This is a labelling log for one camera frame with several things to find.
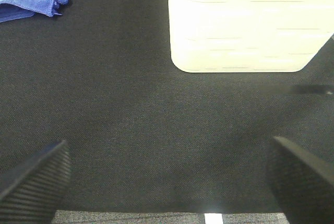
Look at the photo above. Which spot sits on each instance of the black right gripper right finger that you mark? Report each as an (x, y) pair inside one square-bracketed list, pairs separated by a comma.
[(301, 182)]

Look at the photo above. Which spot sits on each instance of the white plastic basket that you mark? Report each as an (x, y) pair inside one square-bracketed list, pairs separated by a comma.
[(243, 36)]

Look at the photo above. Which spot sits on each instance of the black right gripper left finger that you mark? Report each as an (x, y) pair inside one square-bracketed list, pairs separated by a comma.
[(32, 191)]

